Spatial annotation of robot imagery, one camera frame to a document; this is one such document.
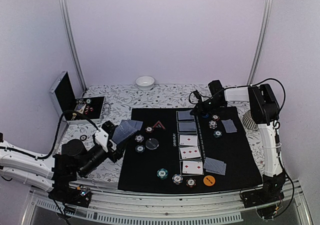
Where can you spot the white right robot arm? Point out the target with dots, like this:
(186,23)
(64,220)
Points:
(265,111)

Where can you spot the dealt playing card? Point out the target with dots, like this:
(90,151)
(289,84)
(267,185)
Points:
(215,166)
(133,123)
(229,126)

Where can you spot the black dealer button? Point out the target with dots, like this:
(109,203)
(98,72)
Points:
(152,144)

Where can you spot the grey playing card deck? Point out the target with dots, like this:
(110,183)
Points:
(122,132)

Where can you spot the green chips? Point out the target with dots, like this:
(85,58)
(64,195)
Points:
(139,148)
(162,173)
(217,133)

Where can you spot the left aluminium frame post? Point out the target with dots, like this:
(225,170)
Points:
(72,44)

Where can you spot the front aluminium rail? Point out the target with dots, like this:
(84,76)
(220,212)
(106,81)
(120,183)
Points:
(114,207)

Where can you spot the blue peach poker chip stack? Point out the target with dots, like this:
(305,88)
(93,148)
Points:
(177,179)

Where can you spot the aluminium poker case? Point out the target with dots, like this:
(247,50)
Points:
(63,98)

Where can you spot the white ceramic bowl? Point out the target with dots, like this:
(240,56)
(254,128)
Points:
(145,83)

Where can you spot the right aluminium frame post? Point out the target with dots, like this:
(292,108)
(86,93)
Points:
(267,9)

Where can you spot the face-up diamond card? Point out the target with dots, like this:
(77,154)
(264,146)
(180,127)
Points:
(188,140)
(190,152)
(192,167)

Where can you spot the blue peach chips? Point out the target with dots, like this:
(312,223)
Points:
(139,138)

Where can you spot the face-down card slot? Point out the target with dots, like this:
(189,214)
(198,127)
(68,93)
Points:
(184,115)
(187,126)

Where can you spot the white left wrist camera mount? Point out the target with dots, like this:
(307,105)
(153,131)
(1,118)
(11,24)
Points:
(101,137)

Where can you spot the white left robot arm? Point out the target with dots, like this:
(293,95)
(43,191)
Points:
(54,171)

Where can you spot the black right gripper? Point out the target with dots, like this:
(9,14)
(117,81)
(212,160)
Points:
(202,111)

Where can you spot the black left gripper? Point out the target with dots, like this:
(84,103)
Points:
(118,153)

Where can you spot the card box in case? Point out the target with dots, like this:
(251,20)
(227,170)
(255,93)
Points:
(80,108)

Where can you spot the black triangular marker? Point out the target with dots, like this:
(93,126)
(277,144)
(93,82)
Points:
(159,125)

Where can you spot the red white poker chips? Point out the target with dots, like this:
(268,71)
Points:
(149,129)

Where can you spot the orange big blind button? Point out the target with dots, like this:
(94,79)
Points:
(209,181)

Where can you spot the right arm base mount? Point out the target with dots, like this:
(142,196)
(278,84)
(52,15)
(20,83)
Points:
(262,197)

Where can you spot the black poker play mat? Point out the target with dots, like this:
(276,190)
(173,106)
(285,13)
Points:
(139,170)

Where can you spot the aluminium frame post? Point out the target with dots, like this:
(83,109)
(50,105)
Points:
(72,44)
(267,9)

